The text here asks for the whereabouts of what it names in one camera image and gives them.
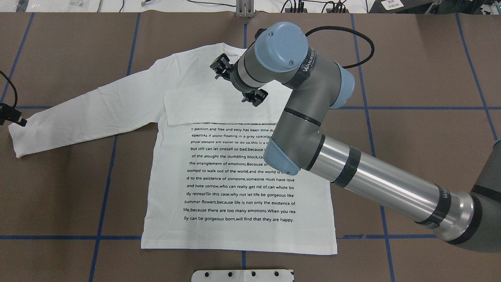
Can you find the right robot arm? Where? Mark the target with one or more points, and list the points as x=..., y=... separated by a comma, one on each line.
x=410, y=129

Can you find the aluminium frame post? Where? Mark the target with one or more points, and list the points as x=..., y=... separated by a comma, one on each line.
x=245, y=9

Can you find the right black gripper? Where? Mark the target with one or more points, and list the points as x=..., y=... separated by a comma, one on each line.
x=220, y=65

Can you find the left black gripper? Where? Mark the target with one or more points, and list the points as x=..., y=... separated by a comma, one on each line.
x=13, y=115

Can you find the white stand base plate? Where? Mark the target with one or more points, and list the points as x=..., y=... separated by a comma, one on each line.
x=244, y=275

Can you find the white long-sleeve printed shirt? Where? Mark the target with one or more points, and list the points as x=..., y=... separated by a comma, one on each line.
x=209, y=186

